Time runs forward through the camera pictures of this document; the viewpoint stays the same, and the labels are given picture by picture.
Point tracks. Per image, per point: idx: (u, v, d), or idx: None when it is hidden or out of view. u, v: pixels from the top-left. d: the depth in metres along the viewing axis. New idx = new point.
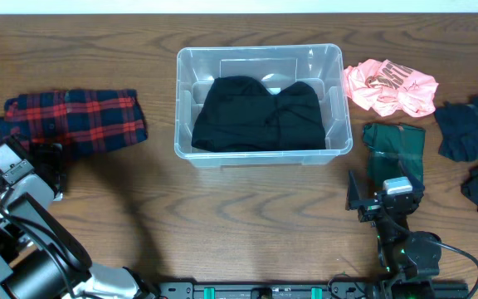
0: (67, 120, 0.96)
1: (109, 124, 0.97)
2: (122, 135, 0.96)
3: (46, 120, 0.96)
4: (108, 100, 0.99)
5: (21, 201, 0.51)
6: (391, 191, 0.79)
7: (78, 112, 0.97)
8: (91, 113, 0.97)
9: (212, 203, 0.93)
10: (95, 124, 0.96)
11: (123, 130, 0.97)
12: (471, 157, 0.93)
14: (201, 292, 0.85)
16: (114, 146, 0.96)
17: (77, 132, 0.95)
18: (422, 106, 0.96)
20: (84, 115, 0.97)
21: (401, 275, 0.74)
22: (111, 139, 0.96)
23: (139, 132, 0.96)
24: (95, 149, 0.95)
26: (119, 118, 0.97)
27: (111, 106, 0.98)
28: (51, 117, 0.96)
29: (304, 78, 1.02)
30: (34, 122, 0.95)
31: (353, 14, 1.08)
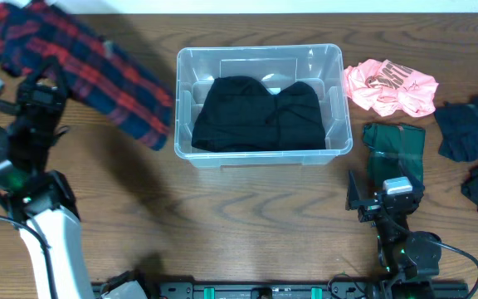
0: (103, 63, 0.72)
1: (142, 101, 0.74)
2: (148, 124, 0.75)
3: (82, 43, 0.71)
4: (146, 78, 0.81)
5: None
6: (391, 191, 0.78)
7: (115, 66, 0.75)
8: (128, 76, 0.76)
9: (212, 203, 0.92)
10: (130, 91, 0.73)
11: (150, 120, 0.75)
12: (471, 157, 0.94)
14: (201, 292, 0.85)
16: (133, 130, 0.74)
17: (109, 88, 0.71)
18: (422, 106, 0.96)
20: (120, 70, 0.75)
21: (401, 275, 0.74)
22: (132, 120, 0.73)
23: (160, 137, 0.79)
24: (114, 119, 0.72)
26: (151, 104, 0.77)
27: (148, 87, 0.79)
28: (86, 44, 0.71)
29: (304, 78, 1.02)
30: (67, 36, 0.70)
31: (353, 14, 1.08)
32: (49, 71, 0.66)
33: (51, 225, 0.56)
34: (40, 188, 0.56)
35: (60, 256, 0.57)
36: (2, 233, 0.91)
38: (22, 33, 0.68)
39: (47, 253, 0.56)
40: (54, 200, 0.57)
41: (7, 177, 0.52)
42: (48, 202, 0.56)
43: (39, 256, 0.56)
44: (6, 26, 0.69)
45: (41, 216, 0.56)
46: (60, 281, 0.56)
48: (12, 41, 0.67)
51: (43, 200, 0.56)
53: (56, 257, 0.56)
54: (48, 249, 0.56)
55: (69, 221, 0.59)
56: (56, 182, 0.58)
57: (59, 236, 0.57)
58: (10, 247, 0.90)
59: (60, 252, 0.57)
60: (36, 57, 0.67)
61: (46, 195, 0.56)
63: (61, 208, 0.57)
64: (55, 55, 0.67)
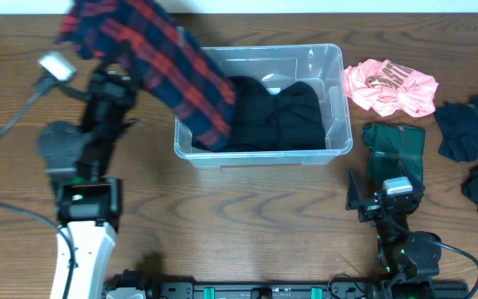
0: (175, 52, 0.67)
1: (207, 100, 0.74)
2: (207, 121, 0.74)
3: (157, 28, 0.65)
4: (213, 71, 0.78)
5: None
6: (391, 191, 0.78)
7: (188, 56, 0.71)
8: (198, 69, 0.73)
9: (212, 203, 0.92)
10: (192, 90, 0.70)
11: (212, 116, 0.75)
12: (471, 157, 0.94)
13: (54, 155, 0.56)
14: (201, 292, 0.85)
16: (195, 125, 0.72)
17: (179, 79, 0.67)
18: (422, 106, 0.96)
20: (192, 61, 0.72)
21: (401, 275, 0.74)
22: (197, 116, 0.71)
23: (221, 138, 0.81)
24: (178, 113, 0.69)
26: (212, 100, 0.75)
27: (215, 82, 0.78)
28: (161, 31, 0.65)
29: (304, 78, 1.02)
30: (142, 20, 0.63)
31: (353, 14, 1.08)
32: (122, 57, 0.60)
33: (88, 242, 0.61)
34: (91, 193, 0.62)
35: (83, 277, 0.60)
36: (2, 233, 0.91)
38: (98, 12, 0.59)
39: (71, 270, 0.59)
40: (101, 212, 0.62)
41: (69, 178, 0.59)
42: (95, 210, 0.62)
43: (64, 267, 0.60)
44: (82, 2, 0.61)
45: (79, 224, 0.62)
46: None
48: (86, 21, 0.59)
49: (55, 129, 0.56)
51: (91, 208, 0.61)
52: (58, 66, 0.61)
53: (78, 277, 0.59)
54: (75, 266, 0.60)
55: (104, 246, 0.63)
56: (107, 193, 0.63)
57: (90, 255, 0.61)
58: (9, 247, 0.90)
59: (85, 273, 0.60)
60: (111, 39, 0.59)
61: (96, 204, 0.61)
63: (104, 223, 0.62)
64: (130, 39, 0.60)
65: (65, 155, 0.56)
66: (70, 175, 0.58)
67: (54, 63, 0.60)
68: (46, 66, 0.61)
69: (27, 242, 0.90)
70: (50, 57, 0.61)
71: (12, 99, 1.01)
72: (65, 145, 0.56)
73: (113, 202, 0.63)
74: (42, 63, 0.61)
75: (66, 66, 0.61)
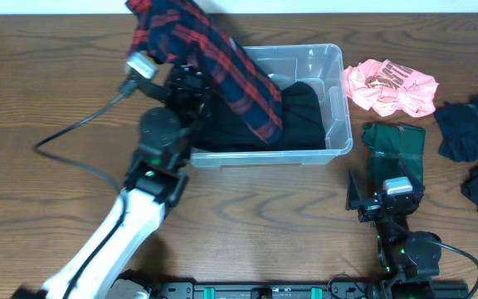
0: (233, 54, 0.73)
1: (260, 95, 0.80)
2: (265, 115, 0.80)
3: (216, 31, 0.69)
4: (260, 72, 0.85)
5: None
6: (391, 191, 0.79)
7: (241, 57, 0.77)
8: (251, 69, 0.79)
9: (212, 203, 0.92)
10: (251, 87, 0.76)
11: (268, 111, 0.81)
12: (471, 157, 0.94)
13: (149, 137, 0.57)
14: (201, 292, 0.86)
16: (254, 120, 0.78)
17: (239, 76, 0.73)
18: (422, 106, 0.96)
20: (245, 62, 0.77)
21: (401, 275, 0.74)
22: (257, 110, 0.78)
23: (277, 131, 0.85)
24: (240, 108, 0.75)
26: (265, 95, 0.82)
27: (264, 80, 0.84)
28: (221, 36, 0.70)
29: (304, 78, 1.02)
30: (203, 25, 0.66)
31: (353, 14, 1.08)
32: (192, 57, 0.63)
33: (141, 212, 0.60)
34: (162, 176, 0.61)
35: (122, 240, 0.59)
36: (2, 233, 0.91)
38: (168, 22, 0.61)
39: (116, 228, 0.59)
40: (162, 193, 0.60)
41: (152, 158, 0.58)
42: (157, 190, 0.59)
43: (114, 213, 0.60)
44: (148, 15, 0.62)
45: (139, 193, 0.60)
46: (99, 259, 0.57)
48: (157, 30, 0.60)
49: (162, 114, 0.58)
51: (154, 187, 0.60)
52: (144, 65, 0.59)
53: (119, 237, 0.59)
54: (120, 226, 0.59)
55: (154, 221, 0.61)
56: (174, 182, 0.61)
57: (137, 223, 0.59)
58: (9, 247, 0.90)
59: (125, 237, 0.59)
60: (182, 42, 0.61)
61: (160, 186, 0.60)
63: (161, 204, 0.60)
64: (198, 41, 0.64)
65: (158, 138, 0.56)
66: (153, 156, 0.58)
67: (139, 61, 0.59)
68: (134, 67, 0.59)
69: (27, 242, 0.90)
70: (136, 56, 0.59)
71: (12, 99, 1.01)
72: (163, 129, 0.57)
73: (174, 190, 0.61)
74: (129, 63, 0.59)
75: (149, 63, 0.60)
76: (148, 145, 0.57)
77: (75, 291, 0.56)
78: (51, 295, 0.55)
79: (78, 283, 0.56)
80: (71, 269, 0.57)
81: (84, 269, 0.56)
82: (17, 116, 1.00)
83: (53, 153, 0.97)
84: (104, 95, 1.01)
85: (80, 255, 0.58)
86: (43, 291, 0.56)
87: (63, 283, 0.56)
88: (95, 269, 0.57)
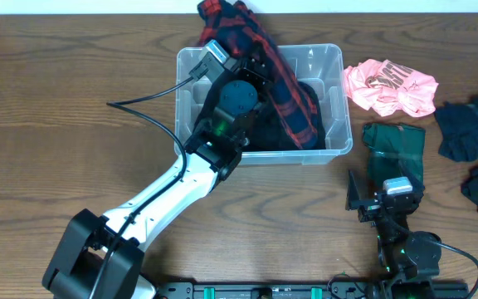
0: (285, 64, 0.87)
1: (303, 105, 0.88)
2: (306, 122, 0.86)
3: (273, 41, 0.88)
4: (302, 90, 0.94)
5: (134, 246, 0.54)
6: (391, 191, 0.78)
7: (290, 71, 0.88)
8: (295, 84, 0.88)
9: (213, 203, 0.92)
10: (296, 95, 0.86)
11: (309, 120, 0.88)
12: (471, 157, 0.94)
13: (228, 102, 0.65)
14: (201, 292, 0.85)
16: (295, 123, 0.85)
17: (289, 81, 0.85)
18: (421, 106, 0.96)
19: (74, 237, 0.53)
20: (290, 75, 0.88)
21: (401, 275, 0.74)
22: (298, 114, 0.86)
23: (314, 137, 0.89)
24: (285, 110, 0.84)
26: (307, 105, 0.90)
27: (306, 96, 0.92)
28: (275, 46, 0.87)
29: (304, 78, 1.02)
30: (265, 34, 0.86)
31: (353, 14, 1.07)
32: (256, 53, 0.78)
33: (199, 171, 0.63)
34: (222, 149, 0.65)
35: (178, 193, 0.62)
36: (2, 233, 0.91)
38: (235, 24, 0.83)
39: (175, 182, 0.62)
40: (218, 163, 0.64)
41: (221, 122, 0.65)
42: (214, 159, 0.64)
43: (173, 169, 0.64)
44: (219, 17, 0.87)
45: (198, 157, 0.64)
46: (158, 206, 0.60)
48: (225, 27, 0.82)
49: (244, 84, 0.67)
51: (212, 158, 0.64)
52: (220, 51, 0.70)
53: (177, 190, 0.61)
54: (178, 181, 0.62)
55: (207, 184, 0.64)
56: (233, 156, 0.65)
57: (194, 181, 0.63)
58: (9, 248, 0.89)
59: (181, 192, 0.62)
60: (248, 39, 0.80)
61: (217, 157, 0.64)
63: (217, 170, 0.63)
64: (260, 41, 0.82)
65: (234, 105, 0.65)
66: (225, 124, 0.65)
67: (216, 49, 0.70)
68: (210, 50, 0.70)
69: (26, 242, 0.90)
70: (212, 43, 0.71)
71: (12, 99, 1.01)
72: (241, 97, 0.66)
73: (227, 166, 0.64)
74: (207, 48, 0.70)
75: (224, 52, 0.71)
76: (221, 113, 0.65)
77: (132, 227, 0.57)
78: (109, 224, 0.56)
79: (135, 220, 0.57)
80: (132, 207, 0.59)
81: (143, 208, 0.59)
82: (17, 116, 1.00)
83: (53, 153, 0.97)
84: (104, 95, 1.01)
85: (140, 197, 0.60)
86: (102, 218, 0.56)
87: (122, 216, 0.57)
88: (152, 213, 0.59)
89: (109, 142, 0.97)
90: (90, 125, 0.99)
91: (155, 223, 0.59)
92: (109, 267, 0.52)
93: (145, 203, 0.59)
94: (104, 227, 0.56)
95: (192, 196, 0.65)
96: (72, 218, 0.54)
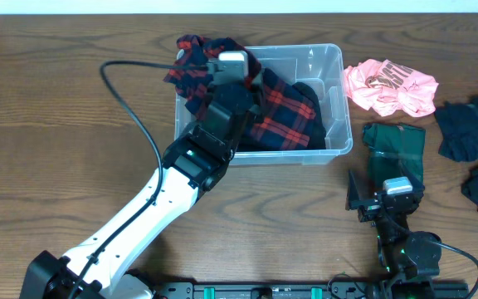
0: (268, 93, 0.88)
1: (279, 122, 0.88)
2: (281, 139, 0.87)
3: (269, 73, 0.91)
4: (292, 97, 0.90)
5: (96, 291, 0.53)
6: (391, 191, 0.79)
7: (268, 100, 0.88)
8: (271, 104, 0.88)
9: (212, 203, 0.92)
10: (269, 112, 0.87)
11: (287, 134, 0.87)
12: (471, 157, 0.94)
13: (226, 103, 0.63)
14: (201, 292, 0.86)
16: (271, 141, 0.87)
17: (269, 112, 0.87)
18: (422, 106, 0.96)
19: (36, 279, 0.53)
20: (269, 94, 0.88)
21: (401, 275, 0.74)
22: (271, 134, 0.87)
23: (300, 147, 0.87)
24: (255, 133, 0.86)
26: (289, 122, 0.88)
27: (291, 107, 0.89)
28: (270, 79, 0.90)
29: (304, 78, 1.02)
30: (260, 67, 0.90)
31: (353, 14, 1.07)
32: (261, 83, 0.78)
33: (174, 193, 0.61)
34: (210, 156, 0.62)
35: (151, 218, 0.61)
36: (2, 233, 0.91)
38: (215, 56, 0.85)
39: (147, 206, 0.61)
40: (198, 176, 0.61)
41: (216, 120, 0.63)
42: (195, 172, 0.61)
43: (145, 193, 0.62)
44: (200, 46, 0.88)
45: (177, 172, 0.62)
46: (126, 234, 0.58)
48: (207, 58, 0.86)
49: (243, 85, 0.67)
51: (194, 169, 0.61)
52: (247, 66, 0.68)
53: (148, 215, 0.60)
54: (152, 204, 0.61)
55: (184, 204, 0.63)
56: (221, 165, 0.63)
57: (168, 203, 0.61)
58: (9, 248, 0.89)
59: (153, 216, 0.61)
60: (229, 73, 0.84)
61: (198, 169, 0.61)
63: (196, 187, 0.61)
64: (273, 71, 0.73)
65: (230, 105, 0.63)
66: (218, 127, 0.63)
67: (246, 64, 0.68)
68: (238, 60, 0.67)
69: (26, 242, 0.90)
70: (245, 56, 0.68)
71: (12, 99, 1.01)
72: (237, 97, 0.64)
73: (212, 175, 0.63)
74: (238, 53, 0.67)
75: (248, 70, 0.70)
76: (217, 112, 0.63)
77: (95, 267, 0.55)
78: (70, 266, 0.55)
79: (99, 258, 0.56)
80: (97, 242, 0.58)
81: (109, 242, 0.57)
82: (17, 116, 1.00)
83: (53, 154, 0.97)
84: (104, 95, 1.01)
85: (109, 227, 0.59)
86: (64, 259, 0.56)
87: (85, 255, 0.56)
88: (119, 247, 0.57)
89: (108, 143, 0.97)
90: (90, 125, 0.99)
91: (123, 258, 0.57)
92: None
93: (109, 237, 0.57)
94: (66, 267, 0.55)
95: (167, 218, 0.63)
96: (32, 260, 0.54)
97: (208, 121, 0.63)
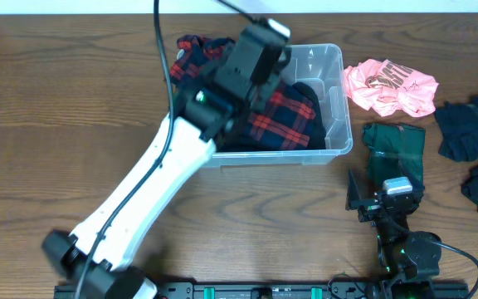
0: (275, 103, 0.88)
1: (278, 122, 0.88)
2: (280, 139, 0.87)
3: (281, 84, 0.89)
4: (291, 97, 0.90)
5: (104, 268, 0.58)
6: (391, 191, 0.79)
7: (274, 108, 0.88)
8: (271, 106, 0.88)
9: (212, 203, 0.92)
10: (270, 112, 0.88)
11: (287, 134, 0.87)
12: (471, 157, 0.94)
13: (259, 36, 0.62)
14: (201, 292, 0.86)
16: (272, 142, 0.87)
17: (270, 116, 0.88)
18: (422, 106, 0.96)
19: (56, 254, 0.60)
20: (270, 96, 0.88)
21: (401, 275, 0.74)
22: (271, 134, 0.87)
23: (300, 147, 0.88)
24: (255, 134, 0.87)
26: (289, 121, 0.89)
27: (291, 107, 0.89)
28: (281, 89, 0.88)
29: (304, 78, 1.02)
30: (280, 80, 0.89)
31: (353, 14, 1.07)
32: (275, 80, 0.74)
33: (182, 152, 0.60)
34: (231, 94, 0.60)
35: (159, 182, 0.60)
36: (2, 233, 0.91)
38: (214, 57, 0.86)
39: (153, 170, 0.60)
40: (213, 123, 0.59)
41: (246, 54, 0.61)
42: (210, 119, 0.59)
43: (153, 155, 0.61)
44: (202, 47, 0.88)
45: (186, 124, 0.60)
46: (136, 202, 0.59)
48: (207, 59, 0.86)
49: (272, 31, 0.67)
51: (209, 114, 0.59)
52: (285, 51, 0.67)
53: (157, 178, 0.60)
54: (158, 168, 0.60)
55: (197, 163, 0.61)
56: (239, 110, 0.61)
57: (178, 163, 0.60)
58: (9, 248, 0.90)
59: (163, 178, 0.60)
60: None
61: (215, 112, 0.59)
63: (210, 140, 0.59)
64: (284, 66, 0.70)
65: (261, 37, 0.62)
66: (247, 62, 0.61)
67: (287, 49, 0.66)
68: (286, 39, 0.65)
69: (26, 242, 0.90)
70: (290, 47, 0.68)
71: (12, 100, 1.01)
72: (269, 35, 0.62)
73: (231, 119, 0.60)
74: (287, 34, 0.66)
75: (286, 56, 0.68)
76: (249, 45, 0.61)
77: (104, 244, 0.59)
78: (81, 245, 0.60)
79: (107, 234, 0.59)
80: (105, 215, 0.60)
81: (114, 218, 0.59)
82: (17, 116, 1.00)
83: (53, 154, 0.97)
84: (104, 95, 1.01)
85: (116, 198, 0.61)
86: (72, 237, 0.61)
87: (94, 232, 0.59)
88: (126, 222, 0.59)
89: (107, 144, 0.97)
90: (89, 125, 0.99)
91: (132, 232, 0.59)
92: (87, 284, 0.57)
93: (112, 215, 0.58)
94: (77, 247, 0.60)
95: (182, 174, 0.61)
96: (48, 238, 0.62)
97: (236, 56, 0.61)
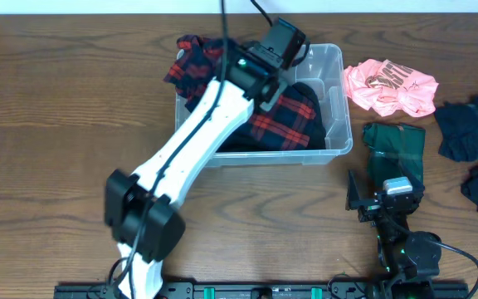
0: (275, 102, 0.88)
1: (278, 123, 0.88)
2: (281, 139, 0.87)
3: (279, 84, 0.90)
4: (291, 98, 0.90)
5: (164, 201, 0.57)
6: (391, 191, 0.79)
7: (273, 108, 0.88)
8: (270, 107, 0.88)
9: (213, 203, 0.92)
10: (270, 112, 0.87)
11: (287, 134, 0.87)
12: (471, 157, 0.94)
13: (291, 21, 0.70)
14: (201, 292, 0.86)
16: (272, 141, 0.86)
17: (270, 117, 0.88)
18: (422, 106, 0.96)
19: (114, 193, 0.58)
20: None
21: (401, 275, 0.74)
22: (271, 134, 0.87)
23: (299, 147, 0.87)
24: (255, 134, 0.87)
26: (289, 121, 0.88)
27: (291, 107, 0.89)
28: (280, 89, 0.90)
29: (304, 78, 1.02)
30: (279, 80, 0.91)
31: (353, 13, 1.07)
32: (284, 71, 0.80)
33: (228, 108, 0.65)
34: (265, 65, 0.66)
35: (209, 132, 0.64)
36: (2, 233, 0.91)
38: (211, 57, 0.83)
39: (204, 122, 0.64)
40: (253, 85, 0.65)
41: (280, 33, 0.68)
42: (250, 82, 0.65)
43: (201, 112, 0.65)
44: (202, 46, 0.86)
45: (232, 87, 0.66)
46: (187, 149, 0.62)
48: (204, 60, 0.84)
49: None
51: (249, 78, 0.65)
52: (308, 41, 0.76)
53: (207, 129, 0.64)
54: (208, 120, 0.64)
55: (239, 119, 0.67)
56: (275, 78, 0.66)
57: (225, 117, 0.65)
58: (9, 248, 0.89)
59: (212, 129, 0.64)
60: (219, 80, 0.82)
61: (254, 76, 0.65)
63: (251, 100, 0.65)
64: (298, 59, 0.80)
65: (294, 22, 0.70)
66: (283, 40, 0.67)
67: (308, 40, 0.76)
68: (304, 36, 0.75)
69: (26, 242, 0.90)
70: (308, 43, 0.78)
71: (12, 99, 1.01)
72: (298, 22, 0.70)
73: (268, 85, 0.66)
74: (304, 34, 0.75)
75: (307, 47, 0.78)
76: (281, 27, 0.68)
77: (163, 181, 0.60)
78: (141, 181, 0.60)
79: (166, 174, 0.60)
80: (162, 159, 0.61)
81: (173, 158, 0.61)
82: (17, 116, 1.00)
83: (53, 154, 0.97)
84: (104, 95, 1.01)
85: (171, 144, 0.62)
86: (134, 177, 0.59)
87: (153, 171, 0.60)
88: (182, 163, 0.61)
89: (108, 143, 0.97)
90: (90, 125, 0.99)
91: (187, 172, 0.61)
92: (148, 219, 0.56)
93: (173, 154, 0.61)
94: (138, 183, 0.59)
95: (224, 133, 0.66)
96: (109, 177, 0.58)
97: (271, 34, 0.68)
